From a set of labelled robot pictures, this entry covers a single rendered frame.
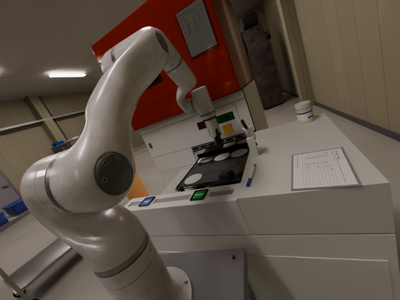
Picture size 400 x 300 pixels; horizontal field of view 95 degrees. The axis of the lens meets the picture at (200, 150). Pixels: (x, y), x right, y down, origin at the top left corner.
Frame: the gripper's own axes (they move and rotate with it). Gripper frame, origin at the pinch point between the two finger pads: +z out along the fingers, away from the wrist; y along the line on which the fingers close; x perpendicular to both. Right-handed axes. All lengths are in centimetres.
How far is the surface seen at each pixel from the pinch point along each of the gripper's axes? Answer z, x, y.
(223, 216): 9.6, -17.6, 43.9
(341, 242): 21, 7, 61
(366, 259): 27, 11, 64
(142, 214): 6, -46, 24
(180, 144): -1.5, -19.5, -33.5
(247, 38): -117, 298, -462
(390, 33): -11, 202, -54
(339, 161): 3, 18, 55
